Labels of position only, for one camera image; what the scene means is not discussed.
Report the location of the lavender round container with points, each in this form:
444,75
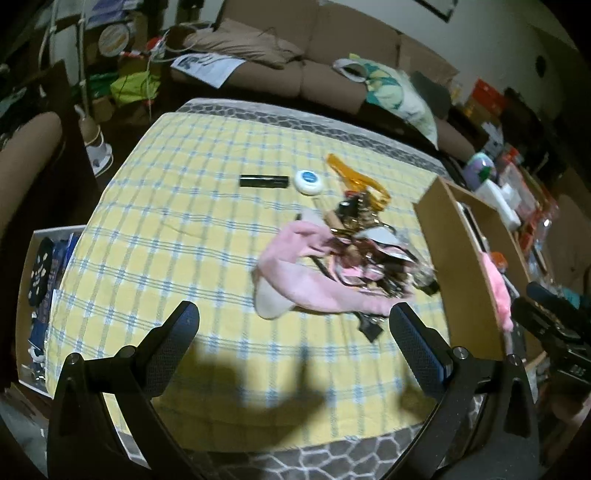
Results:
480,170

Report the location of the orange translucent plastic accessory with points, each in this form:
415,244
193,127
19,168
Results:
353,177

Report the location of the brown pillow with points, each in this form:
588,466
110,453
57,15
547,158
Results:
240,41

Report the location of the white tissue box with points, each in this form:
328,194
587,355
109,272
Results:
498,203

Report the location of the yellow checkered tablecloth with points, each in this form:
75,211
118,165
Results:
184,230

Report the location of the brown sofa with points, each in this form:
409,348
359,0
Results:
323,50

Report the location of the white storage bin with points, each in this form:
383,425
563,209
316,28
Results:
41,300

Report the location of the white tape roll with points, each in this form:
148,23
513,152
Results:
349,70

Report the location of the white round tin blue label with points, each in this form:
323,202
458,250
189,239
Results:
310,182

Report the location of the red cardboard box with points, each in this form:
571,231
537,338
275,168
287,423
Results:
487,97

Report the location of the person's right forearm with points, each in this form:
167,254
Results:
575,413

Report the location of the brown armchair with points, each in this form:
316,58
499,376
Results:
27,166

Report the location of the white clothes iron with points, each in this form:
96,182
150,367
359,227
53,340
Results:
98,152

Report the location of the printed paper sheet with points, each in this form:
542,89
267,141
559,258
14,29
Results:
207,69

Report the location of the wooden box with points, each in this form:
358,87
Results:
457,263

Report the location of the floral white pillow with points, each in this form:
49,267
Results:
401,97

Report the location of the dark grey cushion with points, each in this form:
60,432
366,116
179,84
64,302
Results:
431,92

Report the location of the black tube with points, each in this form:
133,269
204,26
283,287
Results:
263,180

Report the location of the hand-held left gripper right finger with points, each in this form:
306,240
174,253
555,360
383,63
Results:
427,357

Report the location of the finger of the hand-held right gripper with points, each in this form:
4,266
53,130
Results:
558,300
540,318

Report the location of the pink sock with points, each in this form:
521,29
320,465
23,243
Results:
300,277
498,290

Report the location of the small black clip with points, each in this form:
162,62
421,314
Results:
370,328

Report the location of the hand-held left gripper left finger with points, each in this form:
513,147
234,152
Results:
178,341

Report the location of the green bag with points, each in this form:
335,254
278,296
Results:
129,87

